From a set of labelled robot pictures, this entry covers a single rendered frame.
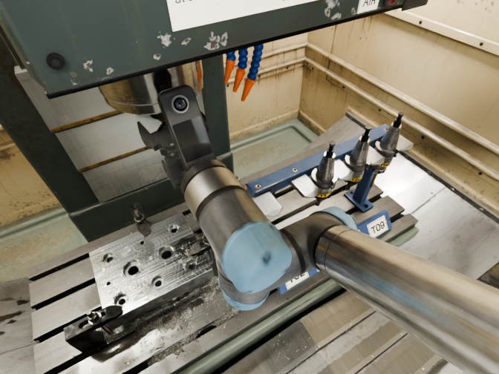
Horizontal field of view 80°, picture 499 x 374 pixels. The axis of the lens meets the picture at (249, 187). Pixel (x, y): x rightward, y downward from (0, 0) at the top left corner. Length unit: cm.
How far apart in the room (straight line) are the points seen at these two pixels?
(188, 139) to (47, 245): 132
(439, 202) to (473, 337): 113
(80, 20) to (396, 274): 34
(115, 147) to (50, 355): 61
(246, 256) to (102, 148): 84
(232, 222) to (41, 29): 23
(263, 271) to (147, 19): 25
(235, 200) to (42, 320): 82
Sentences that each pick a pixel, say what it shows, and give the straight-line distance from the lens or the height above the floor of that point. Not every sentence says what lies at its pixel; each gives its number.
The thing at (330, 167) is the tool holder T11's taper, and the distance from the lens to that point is 72.
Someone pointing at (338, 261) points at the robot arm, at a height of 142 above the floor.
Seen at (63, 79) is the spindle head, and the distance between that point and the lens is 28.
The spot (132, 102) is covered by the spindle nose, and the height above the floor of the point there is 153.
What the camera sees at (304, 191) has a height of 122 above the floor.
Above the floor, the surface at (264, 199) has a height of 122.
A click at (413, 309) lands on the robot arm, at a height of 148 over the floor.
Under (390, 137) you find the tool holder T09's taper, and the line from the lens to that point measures 86.
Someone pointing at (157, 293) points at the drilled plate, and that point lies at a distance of 87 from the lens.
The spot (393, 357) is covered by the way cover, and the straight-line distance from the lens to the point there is 114.
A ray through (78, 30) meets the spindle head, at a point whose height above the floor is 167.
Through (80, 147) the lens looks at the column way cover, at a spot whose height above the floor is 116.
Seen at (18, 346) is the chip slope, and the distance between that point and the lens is 135.
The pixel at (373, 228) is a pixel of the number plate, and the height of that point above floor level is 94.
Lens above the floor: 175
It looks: 47 degrees down
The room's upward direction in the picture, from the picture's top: 1 degrees counter-clockwise
